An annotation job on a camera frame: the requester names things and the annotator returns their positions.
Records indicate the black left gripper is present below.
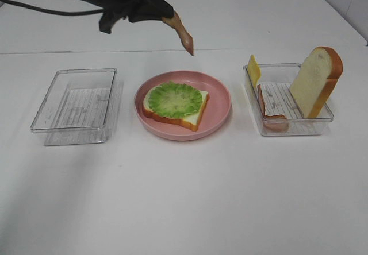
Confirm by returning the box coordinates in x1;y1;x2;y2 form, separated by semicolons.
94;0;174;33

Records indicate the bacon strip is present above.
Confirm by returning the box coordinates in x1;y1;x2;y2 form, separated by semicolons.
162;12;194;56
257;84;289;132

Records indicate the green lettuce leaf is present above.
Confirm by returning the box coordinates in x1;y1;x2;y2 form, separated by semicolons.
148;81;203;119

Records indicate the bread slice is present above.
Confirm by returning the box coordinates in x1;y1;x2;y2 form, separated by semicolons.
289;47;343;119
142;88;209;132

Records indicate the yellow cheese slice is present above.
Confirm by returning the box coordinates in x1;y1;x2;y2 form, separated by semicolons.
248;55;262;89

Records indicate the left clear plastic tray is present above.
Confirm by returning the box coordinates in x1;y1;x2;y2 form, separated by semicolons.
30;68;122;146

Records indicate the clear plastic tray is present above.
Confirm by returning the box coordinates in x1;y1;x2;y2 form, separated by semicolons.
30;68;122;146
243;63;334;136

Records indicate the pink round plate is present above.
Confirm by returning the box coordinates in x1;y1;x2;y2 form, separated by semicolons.
135;71;231;141

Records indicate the right clear plastic tray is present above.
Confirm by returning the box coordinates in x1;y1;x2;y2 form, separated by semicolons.
243;63;334;136

